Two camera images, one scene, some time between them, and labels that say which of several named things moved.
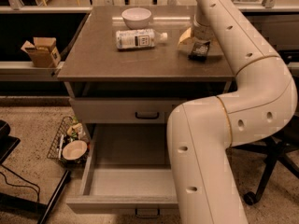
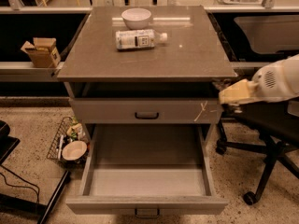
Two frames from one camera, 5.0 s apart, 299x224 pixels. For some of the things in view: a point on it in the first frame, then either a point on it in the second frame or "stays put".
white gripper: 204,32 → 270,84
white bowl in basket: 74,149 stays put
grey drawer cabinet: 126,73 stays put
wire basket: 71,146 stays put
